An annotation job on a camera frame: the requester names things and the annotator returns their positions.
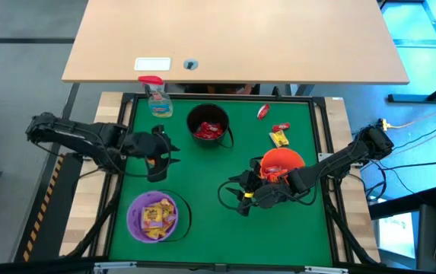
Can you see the white rectangular desk plate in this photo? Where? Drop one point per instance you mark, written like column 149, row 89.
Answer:
column 152, row 64

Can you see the red KitKat candy pack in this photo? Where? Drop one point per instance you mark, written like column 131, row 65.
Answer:
column 202, row 131
column 213, row 127
column 218, row 134
column 263, row 111
column 281, row 126

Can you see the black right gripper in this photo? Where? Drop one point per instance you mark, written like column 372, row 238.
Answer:
column 267, row 194

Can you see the purple plastic bucket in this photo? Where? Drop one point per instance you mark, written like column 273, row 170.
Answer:
column 134, row 220

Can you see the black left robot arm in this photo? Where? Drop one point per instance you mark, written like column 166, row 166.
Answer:
column 84, row 141

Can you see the yellow power plug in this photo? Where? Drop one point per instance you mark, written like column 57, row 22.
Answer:
column 384, row 123

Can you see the black aluminium rig frame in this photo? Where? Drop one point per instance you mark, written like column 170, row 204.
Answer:
column 221, row 267

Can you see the grey round desk grommet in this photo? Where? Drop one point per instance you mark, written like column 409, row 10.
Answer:
column 190, row 64

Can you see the pink yellow Sour Patch pack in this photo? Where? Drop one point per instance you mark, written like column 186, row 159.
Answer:
column 170, row 219

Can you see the silver metal bracket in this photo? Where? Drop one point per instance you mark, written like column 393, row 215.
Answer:
column 326, row 269
column 115, row 265

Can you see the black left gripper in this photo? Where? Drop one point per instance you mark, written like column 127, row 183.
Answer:
column 156, row 152

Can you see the white floor box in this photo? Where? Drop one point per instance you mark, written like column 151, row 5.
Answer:
column 396, row 234

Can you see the light wooden desk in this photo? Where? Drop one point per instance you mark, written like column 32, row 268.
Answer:
column 240, row 38

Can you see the yellow Sour Patch candy pack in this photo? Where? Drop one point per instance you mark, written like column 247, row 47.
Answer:
column 152, row 217
column 279, row 139
column 165, row 230
column 150, row 232
column 166, row 205

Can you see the Windex spray bottle red trigger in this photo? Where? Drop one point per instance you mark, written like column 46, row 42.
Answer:
column 160, row 104

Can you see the orange pumpkin face bucket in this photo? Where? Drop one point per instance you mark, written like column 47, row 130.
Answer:
column 295, row 156

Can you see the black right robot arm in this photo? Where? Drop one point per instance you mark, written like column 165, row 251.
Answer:
column 339, row 160

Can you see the black desk foot bar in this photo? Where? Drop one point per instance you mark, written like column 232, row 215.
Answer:
column 423, row 97

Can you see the green table mat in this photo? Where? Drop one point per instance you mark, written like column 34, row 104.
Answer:
column 210, row 236

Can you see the black pumpkin face bucket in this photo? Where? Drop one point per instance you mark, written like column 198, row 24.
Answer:
column 202, row 114

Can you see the black yellow hazard strip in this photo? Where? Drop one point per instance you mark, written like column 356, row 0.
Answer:
column 42, row 207

